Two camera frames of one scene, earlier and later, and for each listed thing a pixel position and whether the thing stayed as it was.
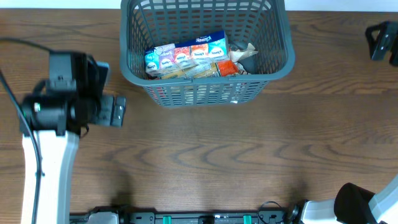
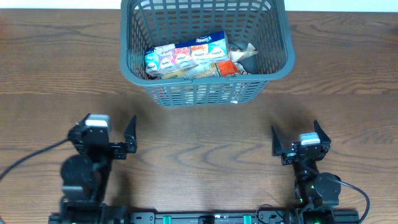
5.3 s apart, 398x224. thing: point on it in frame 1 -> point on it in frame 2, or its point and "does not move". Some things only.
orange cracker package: x=217 y=70 does not move
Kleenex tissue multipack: x=165 y=57 does not move
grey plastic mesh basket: x=262 y=25 does not move
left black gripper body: x=98 y=110 -> x=114 y=152
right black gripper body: x=390 y=38 -> x=288 y=157
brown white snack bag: x=237 y=55 does not move
